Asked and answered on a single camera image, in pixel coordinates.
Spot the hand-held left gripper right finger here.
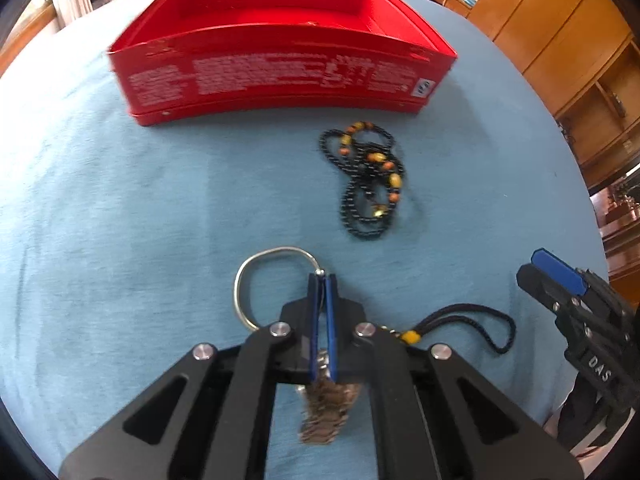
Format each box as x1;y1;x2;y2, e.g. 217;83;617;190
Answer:
324;272;585;480

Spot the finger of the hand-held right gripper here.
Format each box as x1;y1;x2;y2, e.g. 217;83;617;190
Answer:
516;248;589;317

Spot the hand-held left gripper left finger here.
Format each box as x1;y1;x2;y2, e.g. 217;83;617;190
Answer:
58;271;322;480

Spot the thin silver bangle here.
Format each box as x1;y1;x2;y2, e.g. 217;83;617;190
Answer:
233;246;325;332

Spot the red rectangular box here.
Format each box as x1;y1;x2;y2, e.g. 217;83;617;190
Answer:
107;0;459;129

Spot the blue bed sheet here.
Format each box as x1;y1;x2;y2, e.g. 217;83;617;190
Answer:
0;0;612;480

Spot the wooden wardrobe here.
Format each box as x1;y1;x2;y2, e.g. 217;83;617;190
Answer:
467;0;640;196

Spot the braided cord with gold charm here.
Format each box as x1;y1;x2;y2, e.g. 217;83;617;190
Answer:
378;302;517;357

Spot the black bead necklace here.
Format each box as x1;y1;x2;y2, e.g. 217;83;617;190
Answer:
318;120;409;241

